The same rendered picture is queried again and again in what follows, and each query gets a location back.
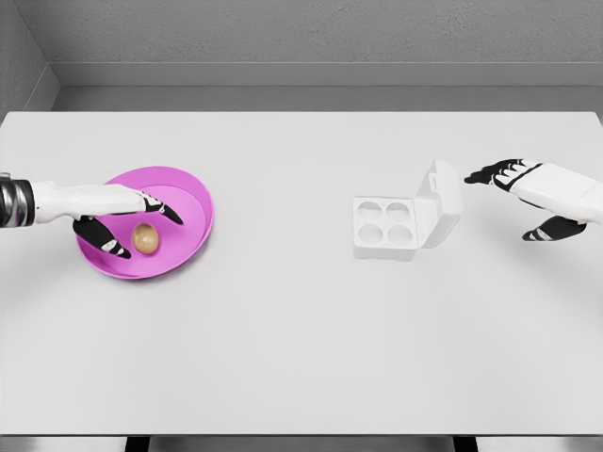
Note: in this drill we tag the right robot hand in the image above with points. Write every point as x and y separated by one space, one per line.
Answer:
551 188

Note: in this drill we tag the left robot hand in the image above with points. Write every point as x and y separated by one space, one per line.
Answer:
108 197

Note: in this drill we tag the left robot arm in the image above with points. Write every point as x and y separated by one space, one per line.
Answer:
29 202

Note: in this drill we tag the brown egg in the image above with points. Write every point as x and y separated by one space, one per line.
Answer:
144 238

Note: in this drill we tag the white egg box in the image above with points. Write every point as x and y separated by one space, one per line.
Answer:
405 221

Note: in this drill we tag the pink plate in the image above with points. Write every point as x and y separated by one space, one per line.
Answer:
188 221

